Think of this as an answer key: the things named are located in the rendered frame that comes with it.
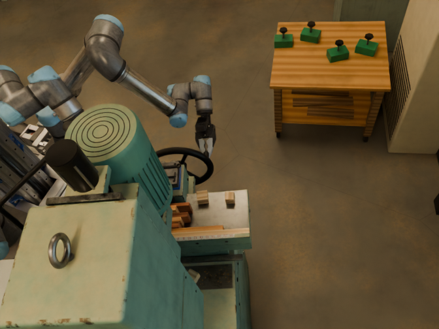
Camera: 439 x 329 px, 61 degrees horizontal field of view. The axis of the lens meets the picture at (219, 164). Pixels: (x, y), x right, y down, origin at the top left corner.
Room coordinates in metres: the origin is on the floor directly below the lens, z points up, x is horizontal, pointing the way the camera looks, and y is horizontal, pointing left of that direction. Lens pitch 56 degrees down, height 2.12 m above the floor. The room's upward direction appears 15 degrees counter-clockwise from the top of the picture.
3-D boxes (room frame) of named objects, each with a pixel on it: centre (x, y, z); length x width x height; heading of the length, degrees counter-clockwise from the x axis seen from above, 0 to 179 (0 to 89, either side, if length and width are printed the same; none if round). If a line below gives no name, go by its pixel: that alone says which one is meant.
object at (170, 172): (0.77, 0.22, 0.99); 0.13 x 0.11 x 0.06; 78
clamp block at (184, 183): (0.76, 0.21, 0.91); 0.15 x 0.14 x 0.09; 78
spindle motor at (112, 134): (0.57, 0.24, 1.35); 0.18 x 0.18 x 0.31
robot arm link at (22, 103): (0.86, 0.51, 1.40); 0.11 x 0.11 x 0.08; 24
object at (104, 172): (0.44, 0.26, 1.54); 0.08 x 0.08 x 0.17; 78
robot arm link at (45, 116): (1.22, 0.64, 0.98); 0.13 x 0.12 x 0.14; 167
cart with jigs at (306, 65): (1.64, -0.80, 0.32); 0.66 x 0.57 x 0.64; 68
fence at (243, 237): (0.54, 0.26, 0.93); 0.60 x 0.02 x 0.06; 78
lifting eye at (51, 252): (0.29, 0.29, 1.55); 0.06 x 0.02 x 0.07; 168
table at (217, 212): (0.68, 0.23, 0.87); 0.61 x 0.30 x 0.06; 78
